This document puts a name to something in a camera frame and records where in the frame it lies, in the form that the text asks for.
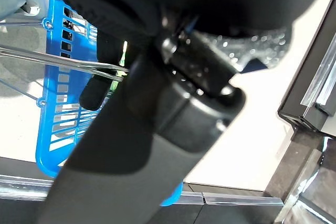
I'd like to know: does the metal wire basket handle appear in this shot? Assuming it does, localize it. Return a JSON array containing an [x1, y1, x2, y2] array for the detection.
[[0, 19, 130, 104]]

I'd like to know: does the blue plastic shopping basket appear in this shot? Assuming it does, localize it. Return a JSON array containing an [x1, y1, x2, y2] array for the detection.
[[35, 0, 182, 207]]

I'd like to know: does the brown polished stone counter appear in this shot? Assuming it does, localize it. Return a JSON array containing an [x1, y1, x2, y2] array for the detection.
[[265, 129, 336, 224]]

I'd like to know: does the dark cabinet with clear rail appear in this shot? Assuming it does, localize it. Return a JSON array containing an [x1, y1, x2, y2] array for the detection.
[[277, 0, 336, 133]]

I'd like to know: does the clear plastic shelf rail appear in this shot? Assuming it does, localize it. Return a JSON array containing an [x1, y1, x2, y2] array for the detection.
[[0, 174, 286, 207]]

